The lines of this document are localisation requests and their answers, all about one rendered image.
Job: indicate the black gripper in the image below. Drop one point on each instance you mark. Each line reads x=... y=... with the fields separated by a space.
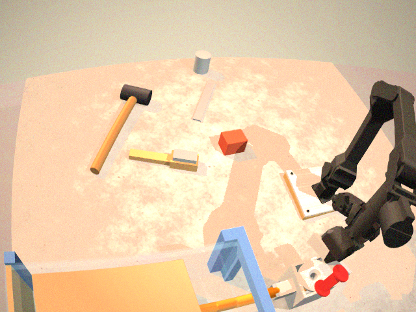
x=343 y=242

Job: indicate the mallet with grey head and wooden handle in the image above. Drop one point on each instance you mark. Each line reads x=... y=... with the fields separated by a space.
x=133 y=95

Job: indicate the white crank handle with red grip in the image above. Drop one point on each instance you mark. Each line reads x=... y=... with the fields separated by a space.
x=340 y=269

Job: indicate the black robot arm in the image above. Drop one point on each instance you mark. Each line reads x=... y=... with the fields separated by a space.
x=390 y=202

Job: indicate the grey cylinder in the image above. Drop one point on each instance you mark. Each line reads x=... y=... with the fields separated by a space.
x=201 y=63

